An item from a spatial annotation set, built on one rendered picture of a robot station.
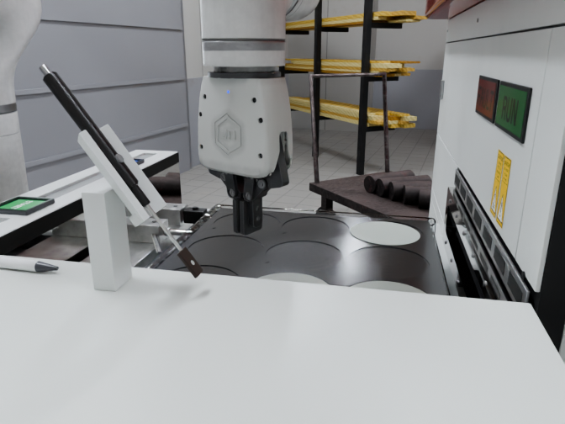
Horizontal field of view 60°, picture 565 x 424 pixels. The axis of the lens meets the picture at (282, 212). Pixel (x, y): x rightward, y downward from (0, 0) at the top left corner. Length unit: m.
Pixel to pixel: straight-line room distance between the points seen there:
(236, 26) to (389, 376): 0.33
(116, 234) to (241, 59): 0.20
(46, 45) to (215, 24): 3.23
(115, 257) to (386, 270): 0.33
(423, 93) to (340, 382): 7.79
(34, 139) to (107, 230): 3.18
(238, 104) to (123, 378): 0.28
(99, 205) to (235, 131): 0.17
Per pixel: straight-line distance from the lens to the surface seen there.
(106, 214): 0.41
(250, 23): 0.48
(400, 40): 8.08
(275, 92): 0.49
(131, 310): 0.40
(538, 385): 0.34
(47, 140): 3.66
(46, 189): 0.80
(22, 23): 0.95
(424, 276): 0.61
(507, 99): 0.55
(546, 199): 0.42
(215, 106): 0.52
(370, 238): 0.71
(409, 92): 8.07
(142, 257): 0.72
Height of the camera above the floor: 1.15
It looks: 18 degrees down
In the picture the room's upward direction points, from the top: straight up
